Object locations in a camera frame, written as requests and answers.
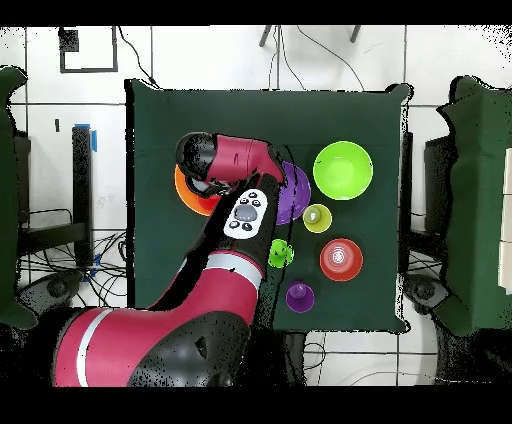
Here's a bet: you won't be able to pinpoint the purple bowl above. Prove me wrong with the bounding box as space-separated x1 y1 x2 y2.
275 160 312 226

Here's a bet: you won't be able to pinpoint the large yellow-orange bowl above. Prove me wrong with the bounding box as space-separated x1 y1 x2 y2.
173 163 224 218

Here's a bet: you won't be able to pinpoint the green stepped cup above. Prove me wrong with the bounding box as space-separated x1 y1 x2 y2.
267 238 295 269

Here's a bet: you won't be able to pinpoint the yellow tapered cup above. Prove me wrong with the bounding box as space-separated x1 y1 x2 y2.
302 203 333 234

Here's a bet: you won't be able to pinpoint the purple cup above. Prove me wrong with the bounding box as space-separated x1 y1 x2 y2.
285 280 316 314

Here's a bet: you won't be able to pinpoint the green bowl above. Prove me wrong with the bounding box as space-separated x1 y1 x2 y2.
312 140 375 201

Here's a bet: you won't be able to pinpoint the orange-red bowl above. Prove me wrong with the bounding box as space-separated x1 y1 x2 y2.
318 237 364 283

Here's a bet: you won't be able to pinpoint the dark green tablecloth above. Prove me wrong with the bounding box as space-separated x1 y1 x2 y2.
125 78 413 335

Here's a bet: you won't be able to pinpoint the blue tape strip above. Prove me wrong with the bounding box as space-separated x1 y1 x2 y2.
73 122 98 153

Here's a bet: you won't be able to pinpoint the black stand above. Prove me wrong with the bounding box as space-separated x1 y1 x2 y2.
15 124 95 267

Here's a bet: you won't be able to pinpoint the black box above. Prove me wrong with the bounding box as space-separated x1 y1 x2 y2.
423 134 455 235

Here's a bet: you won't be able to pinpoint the grey office chair base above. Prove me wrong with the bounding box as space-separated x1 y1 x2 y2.
402 273 451 315

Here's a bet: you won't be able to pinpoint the dark office chair base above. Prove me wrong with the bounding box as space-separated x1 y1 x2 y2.
17 270 85 317

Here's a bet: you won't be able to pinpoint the green cloth covered table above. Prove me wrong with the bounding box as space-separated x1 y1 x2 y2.
0 65 39 331
433 74 512 338

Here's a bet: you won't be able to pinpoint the white boxes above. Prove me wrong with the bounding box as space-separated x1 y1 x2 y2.
497 147 512 295

